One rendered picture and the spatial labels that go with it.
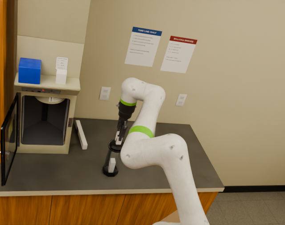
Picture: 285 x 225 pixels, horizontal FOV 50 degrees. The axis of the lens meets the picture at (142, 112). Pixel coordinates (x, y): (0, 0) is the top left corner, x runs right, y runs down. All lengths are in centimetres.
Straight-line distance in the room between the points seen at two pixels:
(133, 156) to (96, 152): 89
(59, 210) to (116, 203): 36
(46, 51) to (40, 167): 72
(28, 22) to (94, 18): 57
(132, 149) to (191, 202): 31
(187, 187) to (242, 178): 238
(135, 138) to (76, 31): 64
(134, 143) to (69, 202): 86
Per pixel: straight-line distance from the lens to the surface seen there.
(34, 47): 163
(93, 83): 223
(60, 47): 162
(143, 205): 213
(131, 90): 155
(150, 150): 119
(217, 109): 270
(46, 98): 181
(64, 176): 191
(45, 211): 203
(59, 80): 162
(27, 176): 190
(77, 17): 157
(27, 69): 157
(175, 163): 117
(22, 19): 158
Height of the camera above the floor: 234
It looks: 33 degrees down
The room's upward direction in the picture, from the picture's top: 17 degrees clockwise
